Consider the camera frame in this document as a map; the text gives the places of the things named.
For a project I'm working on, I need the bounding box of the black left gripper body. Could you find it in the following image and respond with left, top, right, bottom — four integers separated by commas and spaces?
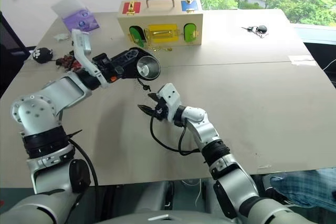
91, 52, 126, 83

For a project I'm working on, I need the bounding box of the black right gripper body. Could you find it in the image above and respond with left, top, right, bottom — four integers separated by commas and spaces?
154, 99, 169, 122

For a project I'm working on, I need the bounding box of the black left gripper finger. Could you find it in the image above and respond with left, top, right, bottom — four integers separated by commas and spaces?
111, 47, 156, 69
121, 67, 144, 80

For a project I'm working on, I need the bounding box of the shiny metal cup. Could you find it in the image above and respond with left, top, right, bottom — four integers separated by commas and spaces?
136, 56, 162, 81

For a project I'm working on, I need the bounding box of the black paw print pouch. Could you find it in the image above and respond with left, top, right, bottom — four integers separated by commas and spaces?
32, 47, 55, 65

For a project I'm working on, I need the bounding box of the red black small parts pile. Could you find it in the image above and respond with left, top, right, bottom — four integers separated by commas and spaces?
55, 52, 84, 72

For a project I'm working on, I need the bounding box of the purple white plastic pack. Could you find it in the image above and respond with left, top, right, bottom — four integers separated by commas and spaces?
50, 0, 101, 33

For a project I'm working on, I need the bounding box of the silver robot torso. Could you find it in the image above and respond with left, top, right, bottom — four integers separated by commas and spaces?
86, 208, 253, 224

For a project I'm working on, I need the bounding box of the black car key bunch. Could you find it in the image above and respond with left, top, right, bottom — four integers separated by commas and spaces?
241, 24, 270, 39

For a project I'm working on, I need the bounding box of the white tape strip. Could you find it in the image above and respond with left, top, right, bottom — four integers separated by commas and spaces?
288, 55, 318, 66

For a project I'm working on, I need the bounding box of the blue plaid cloth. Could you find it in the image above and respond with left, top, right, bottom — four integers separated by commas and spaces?
269, 166, 336, 212

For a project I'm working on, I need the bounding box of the black knotted cord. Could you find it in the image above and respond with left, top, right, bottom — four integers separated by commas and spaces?
135, 77, 152, 93

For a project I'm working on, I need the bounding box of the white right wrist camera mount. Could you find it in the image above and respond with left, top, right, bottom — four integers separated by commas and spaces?
156, 83, 184, 125

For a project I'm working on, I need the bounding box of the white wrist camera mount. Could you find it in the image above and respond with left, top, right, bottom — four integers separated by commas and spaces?
156, 83, 184, 125
70, 28, 109, 90

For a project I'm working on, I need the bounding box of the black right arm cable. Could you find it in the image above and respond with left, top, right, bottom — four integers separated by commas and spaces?
149, 115, 203, 157

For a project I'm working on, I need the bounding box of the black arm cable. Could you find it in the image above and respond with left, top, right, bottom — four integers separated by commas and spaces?
149, 115, 203, 157
66, 137, 101, 199

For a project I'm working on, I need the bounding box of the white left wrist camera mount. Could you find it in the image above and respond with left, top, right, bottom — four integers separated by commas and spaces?
70, 28, 109, 90

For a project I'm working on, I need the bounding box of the wooden lock box with handle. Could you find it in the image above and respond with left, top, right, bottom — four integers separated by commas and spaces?
117, 0, 204, 50

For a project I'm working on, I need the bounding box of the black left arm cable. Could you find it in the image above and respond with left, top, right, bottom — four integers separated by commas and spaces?
66, 137, 101, 199

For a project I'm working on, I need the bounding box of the white cable under table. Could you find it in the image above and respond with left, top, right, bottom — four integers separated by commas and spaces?
181, 178, 206, 209

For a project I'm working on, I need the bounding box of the thin white cable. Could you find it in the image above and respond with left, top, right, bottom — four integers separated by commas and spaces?
322, 58, 336, 89

